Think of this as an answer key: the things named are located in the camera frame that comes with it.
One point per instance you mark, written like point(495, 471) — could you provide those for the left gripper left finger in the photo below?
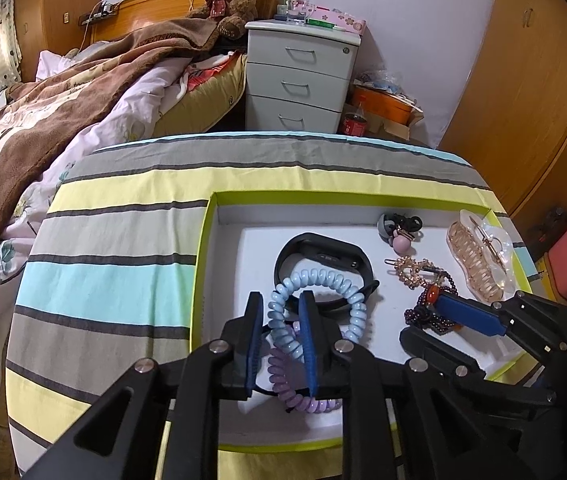
point(238, 377)

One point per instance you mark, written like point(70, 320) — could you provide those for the lime green shallow box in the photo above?
point(242, 235)

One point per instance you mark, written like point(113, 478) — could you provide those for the wooden wardrobe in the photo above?
point(47, 25)

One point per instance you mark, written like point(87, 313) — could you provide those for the wooden door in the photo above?
point(511, 121)

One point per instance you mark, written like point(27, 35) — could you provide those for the clear rose-gold hair claw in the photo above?
point(485, 254)

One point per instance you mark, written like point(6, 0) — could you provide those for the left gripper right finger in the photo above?
point(326, 369)

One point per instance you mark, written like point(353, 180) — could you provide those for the black smart watch band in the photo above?
point(343, 268)

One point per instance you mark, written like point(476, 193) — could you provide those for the pink floral box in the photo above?
point(335, 19)

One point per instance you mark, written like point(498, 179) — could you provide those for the rose-gold beaded hair clip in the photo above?
point(415, 273)

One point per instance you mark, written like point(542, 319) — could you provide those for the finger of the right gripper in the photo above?
point(470, 314)
point(431, 360)

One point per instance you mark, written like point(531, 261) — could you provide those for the cardboard box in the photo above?
point(392, 122)

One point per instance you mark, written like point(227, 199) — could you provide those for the orange basket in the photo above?
point(382, 104)

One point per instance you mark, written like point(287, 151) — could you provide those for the striped tablecloth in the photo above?
point(111, 276)

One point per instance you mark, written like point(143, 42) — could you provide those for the red cola bottle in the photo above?
point(355, 123)

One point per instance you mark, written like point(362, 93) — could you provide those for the white floral duvet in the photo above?
point(133, 117)

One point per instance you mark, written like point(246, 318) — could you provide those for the brown fleece blanket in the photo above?
point(41, 119)

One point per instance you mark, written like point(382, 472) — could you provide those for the grey drawer nightstand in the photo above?
point(297, 76)

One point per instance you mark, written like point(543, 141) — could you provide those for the wooden headboard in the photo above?
point(130, 15)

